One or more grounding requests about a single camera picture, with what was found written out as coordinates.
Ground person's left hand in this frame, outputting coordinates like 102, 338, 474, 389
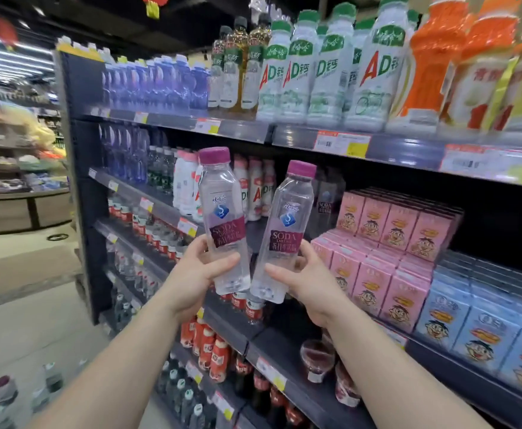
162, 234, 242, 325

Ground person's right hand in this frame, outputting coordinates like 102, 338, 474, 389
264, 240, 349, 329

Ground row of red label bottles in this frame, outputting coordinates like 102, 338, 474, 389
107, 194, 267, 326

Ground purple-capped clear soda bottle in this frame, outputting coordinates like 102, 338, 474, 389
316, 167, 347, 241
250, 159, 318, 305
197, 146, 252, 296

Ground group of soda bottles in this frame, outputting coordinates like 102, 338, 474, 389
0, 359, 90, 429

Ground person's right forearm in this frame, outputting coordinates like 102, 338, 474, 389
328, 303, 494, 429

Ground person's left forearm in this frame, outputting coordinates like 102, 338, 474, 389
28, 303, 208, 429

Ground row of green label bottles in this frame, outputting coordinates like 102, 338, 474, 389
147, 145, 177, 196

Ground stack of pink milk cartons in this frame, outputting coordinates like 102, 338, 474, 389
310, 187, 465, 335

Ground row of clear plastic bottles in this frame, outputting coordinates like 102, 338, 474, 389
105, 241, 160, 329

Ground group of red fruit cups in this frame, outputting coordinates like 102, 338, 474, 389
300, 328, 362, 408

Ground row of small red bottles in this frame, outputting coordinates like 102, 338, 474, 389
179, 316, 231, 384

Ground row of pink-capped white bottles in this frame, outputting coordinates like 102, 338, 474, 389
173, 149, 278, 223

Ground row of dark white-capped bottles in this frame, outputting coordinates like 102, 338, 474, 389
156, 357, 219, 429

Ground row of blue tinted bottles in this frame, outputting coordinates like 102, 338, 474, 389
99, 122, 169, 186
101, 53, 210, 114

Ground stack of blue milk cartons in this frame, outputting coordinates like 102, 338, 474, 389
414, 250, 522, 394

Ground wooden display table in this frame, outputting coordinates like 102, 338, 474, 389
0, 187, 73, 236

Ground row of green-capped white bottles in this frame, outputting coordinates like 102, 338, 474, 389
256, 0, 422, 133

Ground blurred display goods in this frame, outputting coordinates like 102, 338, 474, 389
0, 91, 69, 195

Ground long strip lights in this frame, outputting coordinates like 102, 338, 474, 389
0, 29, 56, 81

